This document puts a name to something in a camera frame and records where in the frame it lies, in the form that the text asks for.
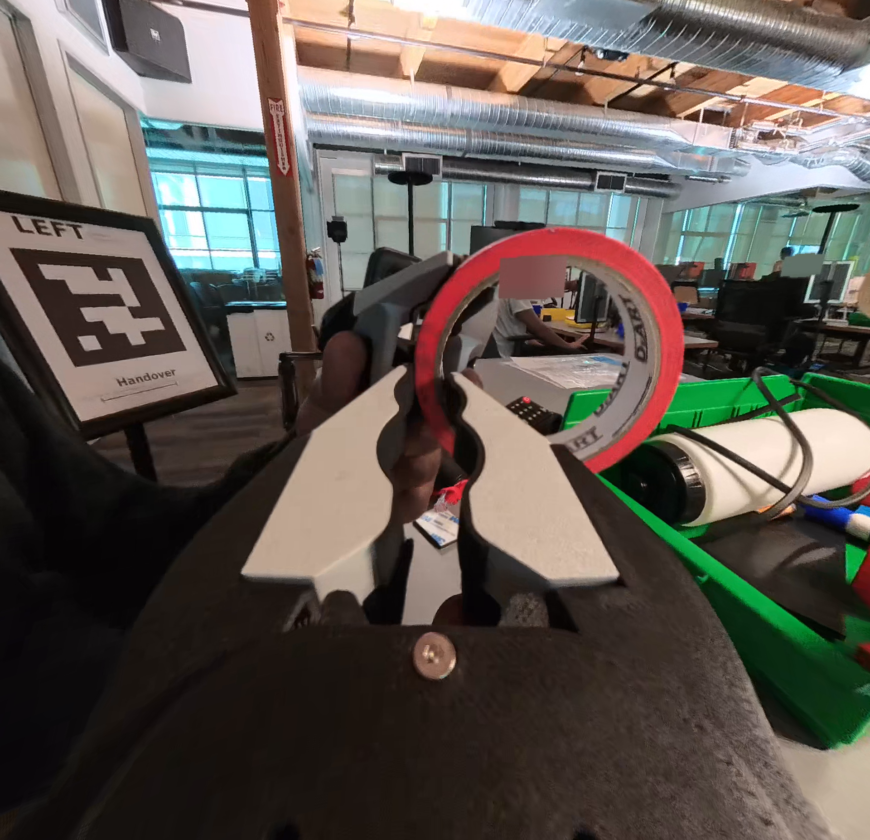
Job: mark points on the green plastic bin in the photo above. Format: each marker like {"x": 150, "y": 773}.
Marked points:
{"x": 720, "y": 602}

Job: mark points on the black floor lamp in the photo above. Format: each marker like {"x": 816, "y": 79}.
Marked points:
{"x": 411, "y": 180}

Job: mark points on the small red block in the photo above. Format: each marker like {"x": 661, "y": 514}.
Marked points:
{"x": 863, "y": 656}

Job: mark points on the red tape roll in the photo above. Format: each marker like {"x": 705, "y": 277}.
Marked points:
{"x": 646, "y": 364}

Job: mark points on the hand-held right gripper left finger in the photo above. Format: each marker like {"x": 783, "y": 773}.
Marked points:
{"x": 319, "y": 500}

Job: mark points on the white bottle black base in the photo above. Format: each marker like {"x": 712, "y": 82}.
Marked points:
{"x": 747, "y": 466}

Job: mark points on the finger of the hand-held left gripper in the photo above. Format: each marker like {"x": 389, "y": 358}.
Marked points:
{"x": 479, "y": 333}
{"x": 401, "y": 286}

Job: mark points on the wooden post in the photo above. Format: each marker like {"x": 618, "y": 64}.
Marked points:
{"x": 278, "y": 207}

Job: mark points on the plastic-sleeved paper sheet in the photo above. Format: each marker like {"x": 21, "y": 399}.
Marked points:
{"x": 578, "y": 371}

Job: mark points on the black mat sheet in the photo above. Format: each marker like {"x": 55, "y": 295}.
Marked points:
{"x": 781, "y": 561}

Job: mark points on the black computer monitor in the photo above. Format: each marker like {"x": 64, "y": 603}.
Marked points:
{"x": 761, "y": 313}

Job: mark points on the badge card red clip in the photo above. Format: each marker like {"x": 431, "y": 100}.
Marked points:
{"x": 438, "y": 520}

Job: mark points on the black framed marker sign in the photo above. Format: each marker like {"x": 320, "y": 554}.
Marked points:
{"x": 102, "y": 303}

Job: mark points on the white cabinet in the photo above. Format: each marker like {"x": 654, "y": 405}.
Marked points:
{"x": 258, "y": 340}

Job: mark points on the black wall speaker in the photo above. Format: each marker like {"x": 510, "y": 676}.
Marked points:
{"x": 149, "y": 37}

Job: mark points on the red fire extinguisher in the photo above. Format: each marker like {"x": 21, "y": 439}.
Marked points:
{"x": 315, "y": 275}

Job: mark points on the black remote control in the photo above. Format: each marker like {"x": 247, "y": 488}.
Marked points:
{"x": 533, "y": 415}

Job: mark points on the red post sign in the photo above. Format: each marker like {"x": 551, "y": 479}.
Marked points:
{"x": 280, "y": 136}

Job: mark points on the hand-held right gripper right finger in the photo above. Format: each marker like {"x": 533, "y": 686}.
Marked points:
{"x": 537, "y": 513}

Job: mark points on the silver air duct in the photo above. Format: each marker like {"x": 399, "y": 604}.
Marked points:
{"x": 510, "y": 116}

